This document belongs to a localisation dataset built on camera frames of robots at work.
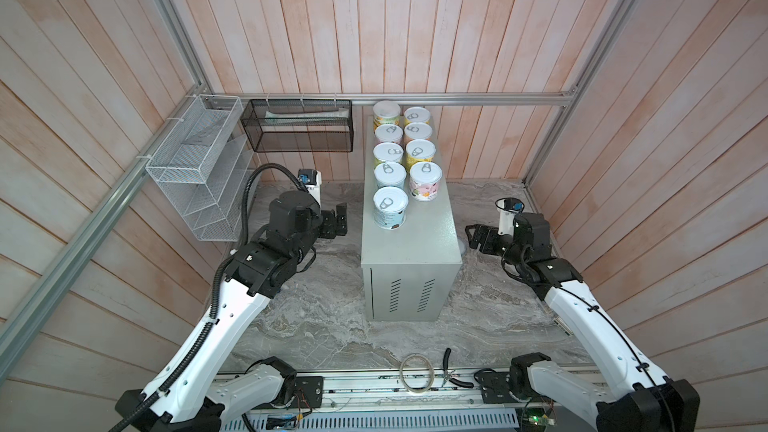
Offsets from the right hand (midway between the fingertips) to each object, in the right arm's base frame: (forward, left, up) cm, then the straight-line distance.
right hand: (479, 228), depth 80 cm
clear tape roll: (-35, +20, -20) cm, 45 cm away
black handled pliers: (-32, +9, -21) cm, 39 cm away
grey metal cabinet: (-1, +18, -24) cm, 30 cm away
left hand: (-5, +39, +14) cm, 42 cm away
